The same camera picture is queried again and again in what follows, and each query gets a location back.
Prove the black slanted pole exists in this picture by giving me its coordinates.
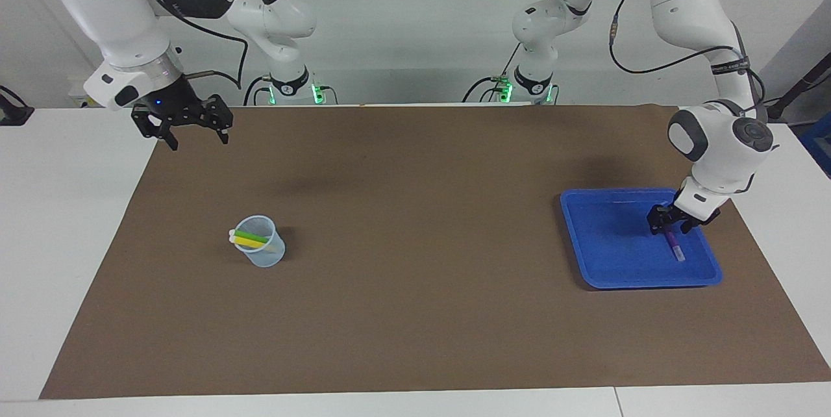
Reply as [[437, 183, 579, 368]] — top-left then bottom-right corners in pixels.
[[765, 69, 831, 122]]

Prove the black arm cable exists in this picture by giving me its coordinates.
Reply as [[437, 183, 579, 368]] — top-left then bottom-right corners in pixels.
[[608, 0, 768, 119], [142, 0, 251, 90]]

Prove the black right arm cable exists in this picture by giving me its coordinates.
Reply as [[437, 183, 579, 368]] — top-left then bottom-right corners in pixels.
[[142, 0, 251, 90]]

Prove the blue storage crate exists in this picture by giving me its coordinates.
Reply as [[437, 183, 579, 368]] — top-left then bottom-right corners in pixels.
[[797, 112, 831, 177]]

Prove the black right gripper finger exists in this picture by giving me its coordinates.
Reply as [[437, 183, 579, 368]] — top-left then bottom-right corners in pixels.
[[195, 94, 234, 145], [132, 107, 180, 151]]

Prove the clear plastic cup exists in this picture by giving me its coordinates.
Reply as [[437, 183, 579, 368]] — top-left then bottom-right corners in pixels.
[[232, 214, 286, 268]]

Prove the brown table mat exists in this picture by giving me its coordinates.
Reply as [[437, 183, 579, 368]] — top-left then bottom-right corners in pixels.
[[39, 104, 831, 400]]

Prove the blue plastic tray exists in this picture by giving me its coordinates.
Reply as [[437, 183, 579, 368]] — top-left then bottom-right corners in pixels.
[[560, 187, 723, 290]]

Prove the black base cable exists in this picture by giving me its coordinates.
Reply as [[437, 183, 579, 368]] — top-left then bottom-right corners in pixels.
[[243, 76, 273, 106], [462, 44, 523, 103]]

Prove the black clamp stand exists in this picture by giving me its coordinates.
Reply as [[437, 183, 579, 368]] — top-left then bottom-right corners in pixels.
[[0, 84, 34, 127]]

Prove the purple marker pen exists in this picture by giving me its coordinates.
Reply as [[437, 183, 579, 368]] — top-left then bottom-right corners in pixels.
[[664, 225, 687, 262]]

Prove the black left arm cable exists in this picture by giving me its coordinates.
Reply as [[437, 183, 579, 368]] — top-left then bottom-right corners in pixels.
[[608, 0, 768, 119]]

